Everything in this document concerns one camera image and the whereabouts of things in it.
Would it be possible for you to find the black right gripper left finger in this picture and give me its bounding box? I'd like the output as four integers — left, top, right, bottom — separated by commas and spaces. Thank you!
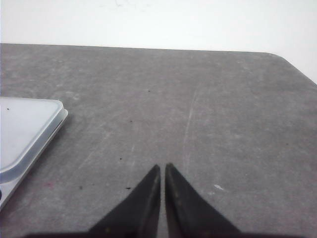
89, 165, 160, 238

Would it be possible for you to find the silver digital kitchen scale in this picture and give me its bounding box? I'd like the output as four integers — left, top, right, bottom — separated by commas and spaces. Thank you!
0, 97, 68, 208

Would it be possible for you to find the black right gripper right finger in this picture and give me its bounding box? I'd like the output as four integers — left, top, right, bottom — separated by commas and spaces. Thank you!
165, 163, 242, 238

